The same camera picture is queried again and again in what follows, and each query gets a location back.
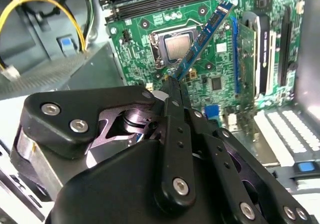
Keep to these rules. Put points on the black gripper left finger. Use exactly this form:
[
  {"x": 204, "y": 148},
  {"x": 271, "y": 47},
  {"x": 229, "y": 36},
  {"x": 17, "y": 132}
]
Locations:
[{"x": 112, "y": 99}]

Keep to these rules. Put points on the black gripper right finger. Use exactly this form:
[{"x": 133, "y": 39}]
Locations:
[{"x": 225, "y": 174}]

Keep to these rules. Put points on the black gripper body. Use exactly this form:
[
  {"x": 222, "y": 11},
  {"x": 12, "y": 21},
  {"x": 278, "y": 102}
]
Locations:
[{"x": 112, "y": 189}]

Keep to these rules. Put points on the RAM stick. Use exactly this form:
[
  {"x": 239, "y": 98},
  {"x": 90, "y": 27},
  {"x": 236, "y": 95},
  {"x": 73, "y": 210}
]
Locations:
[{"x": 202, "y": 38}]

